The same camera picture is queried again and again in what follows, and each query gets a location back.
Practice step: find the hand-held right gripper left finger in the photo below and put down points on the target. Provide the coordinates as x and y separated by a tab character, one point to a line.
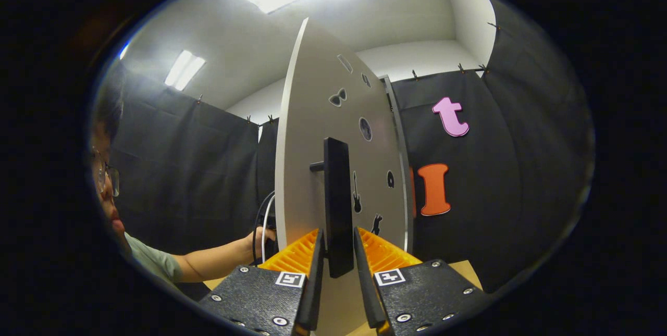
315	284

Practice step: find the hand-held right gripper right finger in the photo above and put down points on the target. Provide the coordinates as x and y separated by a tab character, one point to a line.
365	289

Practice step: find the dark grey cabinet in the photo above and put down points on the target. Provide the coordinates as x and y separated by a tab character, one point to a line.
404	169

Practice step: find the beige cabinet door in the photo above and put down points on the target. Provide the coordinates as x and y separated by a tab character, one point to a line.
312	117

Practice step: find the row of black clips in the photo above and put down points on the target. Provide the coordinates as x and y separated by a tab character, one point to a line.
415	74

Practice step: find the person's head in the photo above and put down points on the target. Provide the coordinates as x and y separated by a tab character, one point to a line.
107	206

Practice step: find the thin frame glasses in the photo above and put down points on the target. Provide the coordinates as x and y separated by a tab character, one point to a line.
115	182

